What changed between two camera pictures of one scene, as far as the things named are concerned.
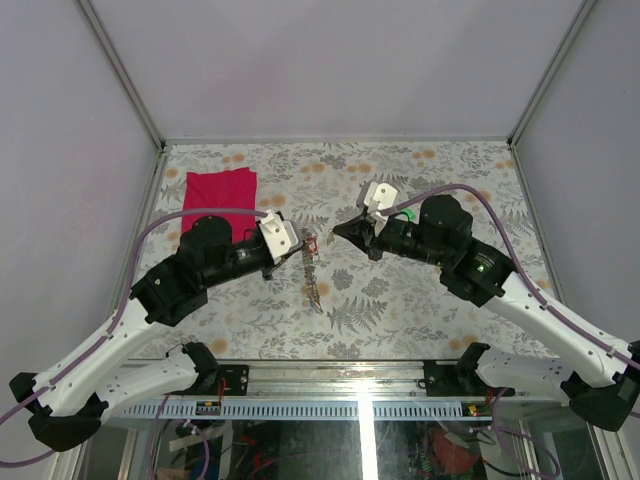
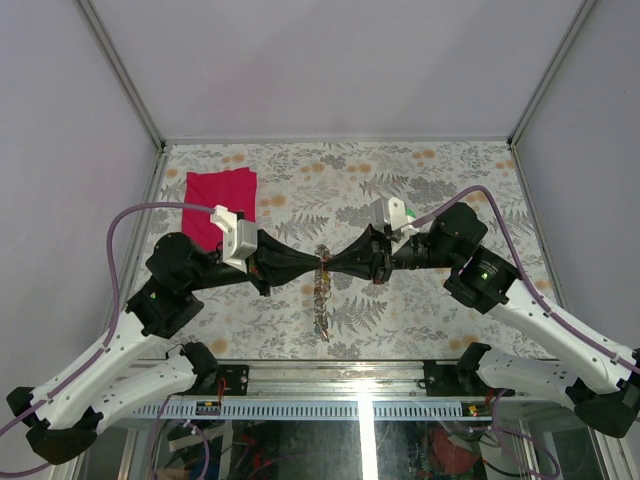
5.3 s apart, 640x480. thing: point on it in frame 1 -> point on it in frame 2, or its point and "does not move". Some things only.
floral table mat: x=333 y=298 does not move
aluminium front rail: x=348 y=382 does not move
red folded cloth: x=233 y=189 does not move
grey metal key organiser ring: x=310 y=245 -> x=322 y=293
